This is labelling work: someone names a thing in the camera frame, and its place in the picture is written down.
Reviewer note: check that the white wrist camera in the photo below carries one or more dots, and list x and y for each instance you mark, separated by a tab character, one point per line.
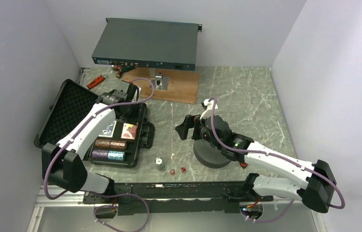
209	106
137	94

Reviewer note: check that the purple chip stack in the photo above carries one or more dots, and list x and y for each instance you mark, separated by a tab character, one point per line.
100	154

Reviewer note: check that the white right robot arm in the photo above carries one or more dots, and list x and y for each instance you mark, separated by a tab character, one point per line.
312	183

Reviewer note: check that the blue playing card deck box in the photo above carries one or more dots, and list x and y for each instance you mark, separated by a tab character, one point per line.
108	132

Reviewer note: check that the red black utility knife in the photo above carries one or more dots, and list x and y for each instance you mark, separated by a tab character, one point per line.
243	165

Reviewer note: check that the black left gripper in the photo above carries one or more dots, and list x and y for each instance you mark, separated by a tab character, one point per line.
134	118

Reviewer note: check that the brown orange chip stack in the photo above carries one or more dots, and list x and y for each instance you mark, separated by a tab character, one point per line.
113	144

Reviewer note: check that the red Texas Holdem card box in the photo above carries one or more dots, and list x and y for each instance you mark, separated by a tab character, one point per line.
129	131

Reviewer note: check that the wooden board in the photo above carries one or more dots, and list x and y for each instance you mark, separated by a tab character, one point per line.
183	85

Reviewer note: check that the copper green connectors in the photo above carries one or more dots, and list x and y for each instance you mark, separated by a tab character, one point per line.
121	70

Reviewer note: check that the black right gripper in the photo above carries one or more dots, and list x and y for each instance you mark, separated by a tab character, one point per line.
189	122

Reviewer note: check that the dark rack mount device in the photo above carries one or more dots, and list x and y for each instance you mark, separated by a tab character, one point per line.
148	44

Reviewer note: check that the metal stand bracket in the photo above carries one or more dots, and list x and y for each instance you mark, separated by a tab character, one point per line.
160	81

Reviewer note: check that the black poker set case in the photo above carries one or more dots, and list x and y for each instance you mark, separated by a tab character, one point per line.
67	109

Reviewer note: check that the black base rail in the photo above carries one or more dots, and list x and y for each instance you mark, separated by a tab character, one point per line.
179	197

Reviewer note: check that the light blue chip stack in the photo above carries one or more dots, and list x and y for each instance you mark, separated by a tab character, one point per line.
116	155

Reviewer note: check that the red handled tool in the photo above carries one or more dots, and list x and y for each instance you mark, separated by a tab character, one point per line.
96	81

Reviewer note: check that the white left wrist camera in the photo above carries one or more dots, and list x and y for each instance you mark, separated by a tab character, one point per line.
137	94

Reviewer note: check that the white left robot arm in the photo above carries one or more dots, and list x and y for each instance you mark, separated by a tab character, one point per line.
62	166

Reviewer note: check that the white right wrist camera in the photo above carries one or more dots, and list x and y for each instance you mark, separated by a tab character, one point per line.
209	106

